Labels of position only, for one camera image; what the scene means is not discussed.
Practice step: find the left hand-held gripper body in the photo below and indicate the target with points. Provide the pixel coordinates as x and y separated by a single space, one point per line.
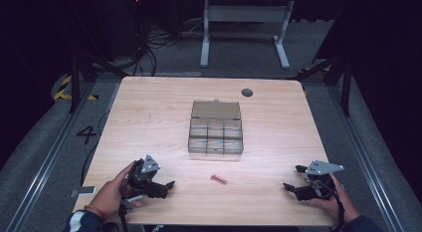
148 165

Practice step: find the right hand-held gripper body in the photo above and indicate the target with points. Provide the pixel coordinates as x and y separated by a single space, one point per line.
323 167

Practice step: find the small pink plastic piece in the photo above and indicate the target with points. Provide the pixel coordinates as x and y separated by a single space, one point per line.
218 179

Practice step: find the clear plastic compartment box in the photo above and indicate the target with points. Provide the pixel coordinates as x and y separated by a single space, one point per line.
215 129

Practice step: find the person's right hand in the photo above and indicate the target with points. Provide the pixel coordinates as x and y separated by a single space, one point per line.
343 203

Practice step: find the person's left hand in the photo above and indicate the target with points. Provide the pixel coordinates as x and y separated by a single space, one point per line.
107 197

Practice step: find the black metal stand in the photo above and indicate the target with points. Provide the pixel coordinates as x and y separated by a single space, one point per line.
346 82
75 79

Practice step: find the grey round table grommet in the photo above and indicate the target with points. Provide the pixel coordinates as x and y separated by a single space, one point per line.
247 92

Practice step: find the yellow black floor tape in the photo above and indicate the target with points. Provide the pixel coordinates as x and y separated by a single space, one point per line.
63 91

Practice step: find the aluminium floor rail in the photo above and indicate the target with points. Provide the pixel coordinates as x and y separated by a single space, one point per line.
49 159
365 159

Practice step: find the small grey metal bracket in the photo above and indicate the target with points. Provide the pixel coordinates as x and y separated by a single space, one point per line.
83 191

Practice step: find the white metal table frame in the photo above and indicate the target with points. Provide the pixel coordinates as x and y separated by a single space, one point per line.
245 13

